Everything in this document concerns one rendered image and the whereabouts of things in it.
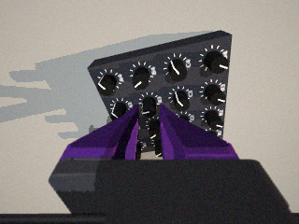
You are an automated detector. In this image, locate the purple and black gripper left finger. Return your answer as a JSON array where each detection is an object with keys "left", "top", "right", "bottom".
[{"left": 60, "top": 105, "right": 139, "bottom": 160}]

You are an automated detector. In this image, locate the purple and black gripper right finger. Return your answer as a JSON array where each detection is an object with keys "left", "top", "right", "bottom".
[{"left": 160, "top": 105, "right": 240, "bottom": 160}]

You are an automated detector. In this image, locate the dark grey knob box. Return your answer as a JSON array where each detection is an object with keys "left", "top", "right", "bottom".
[{"left": 87, "top": 30, "right": 232, "bottom": 160}]

